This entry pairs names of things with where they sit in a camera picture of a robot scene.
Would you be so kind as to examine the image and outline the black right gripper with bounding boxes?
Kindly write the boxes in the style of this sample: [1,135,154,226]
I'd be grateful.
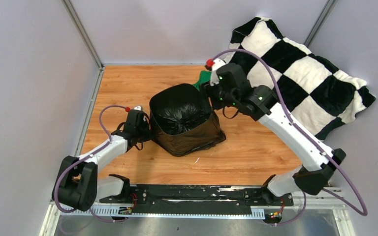
[198,79,237,113]

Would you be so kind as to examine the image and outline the black plastic trash bag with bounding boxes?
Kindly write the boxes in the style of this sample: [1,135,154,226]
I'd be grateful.
[149,84,226,157]

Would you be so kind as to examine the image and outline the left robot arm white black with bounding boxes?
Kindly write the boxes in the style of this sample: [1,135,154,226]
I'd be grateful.
[52,106,150,213]

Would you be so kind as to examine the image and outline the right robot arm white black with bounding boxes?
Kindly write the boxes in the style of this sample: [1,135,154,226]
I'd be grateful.
[200,59,346,205]

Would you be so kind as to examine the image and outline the folded green cloth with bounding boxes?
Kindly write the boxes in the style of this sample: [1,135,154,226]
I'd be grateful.
[193,70,212,91]

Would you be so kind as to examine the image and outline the black white checkered pillow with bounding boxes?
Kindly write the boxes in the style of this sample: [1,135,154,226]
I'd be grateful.
[224,17,375,140]

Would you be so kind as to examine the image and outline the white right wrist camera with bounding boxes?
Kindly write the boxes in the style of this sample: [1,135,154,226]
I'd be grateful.
[206,58,226,86]

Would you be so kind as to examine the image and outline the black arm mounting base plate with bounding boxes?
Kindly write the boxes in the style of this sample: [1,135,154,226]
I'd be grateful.
[100,184,293,215]

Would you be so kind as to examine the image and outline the right corner aluminium post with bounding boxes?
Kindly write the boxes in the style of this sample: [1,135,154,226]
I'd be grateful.
[304,0,338,47]

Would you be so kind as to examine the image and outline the corner aluminium post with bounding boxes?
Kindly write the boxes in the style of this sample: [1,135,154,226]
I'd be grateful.
[61,0,103,70]
[304,0,338,47]

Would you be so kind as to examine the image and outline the left corner aluminium post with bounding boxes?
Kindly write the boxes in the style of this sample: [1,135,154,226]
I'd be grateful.
[61,0,103,70]

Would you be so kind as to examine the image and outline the aluminium frame rail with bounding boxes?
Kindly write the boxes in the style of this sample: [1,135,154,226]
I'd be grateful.
[40,184,355,236]

